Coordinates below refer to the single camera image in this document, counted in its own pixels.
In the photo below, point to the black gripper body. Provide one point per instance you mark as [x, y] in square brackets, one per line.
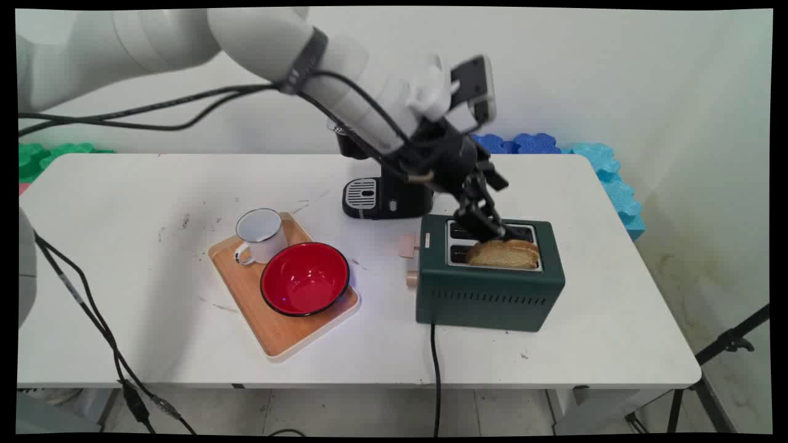
[444, 157]

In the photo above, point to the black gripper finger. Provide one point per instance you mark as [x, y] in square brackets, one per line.
[480, 215]
[492, 174]

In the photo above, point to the toasted bread slice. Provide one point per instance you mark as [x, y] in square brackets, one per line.
[505, 253]

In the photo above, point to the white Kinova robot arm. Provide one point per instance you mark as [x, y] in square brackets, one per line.
[184, 37]

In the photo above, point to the dark blue foam mat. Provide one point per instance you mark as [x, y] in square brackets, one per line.
[517, 143]

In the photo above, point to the black coffee machine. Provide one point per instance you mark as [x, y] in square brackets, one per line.
[381, 184]

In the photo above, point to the dark green toaster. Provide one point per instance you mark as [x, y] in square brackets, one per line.
[489, 289]

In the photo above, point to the light blue foam mat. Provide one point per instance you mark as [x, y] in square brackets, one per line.
[615, 184]

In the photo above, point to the red bowl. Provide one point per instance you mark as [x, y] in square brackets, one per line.
[305, 279]

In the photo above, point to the white enamel mug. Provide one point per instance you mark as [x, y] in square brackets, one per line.
[261, 235]

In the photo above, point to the wooden tray with white rim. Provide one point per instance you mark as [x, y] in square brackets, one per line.
[277, 320]

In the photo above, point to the black tripod stand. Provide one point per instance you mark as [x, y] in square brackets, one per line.
[720, 357]

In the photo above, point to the green foam mat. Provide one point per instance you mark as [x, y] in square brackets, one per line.
[43, 157]

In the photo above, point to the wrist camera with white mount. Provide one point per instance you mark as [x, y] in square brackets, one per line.
[471, 89]

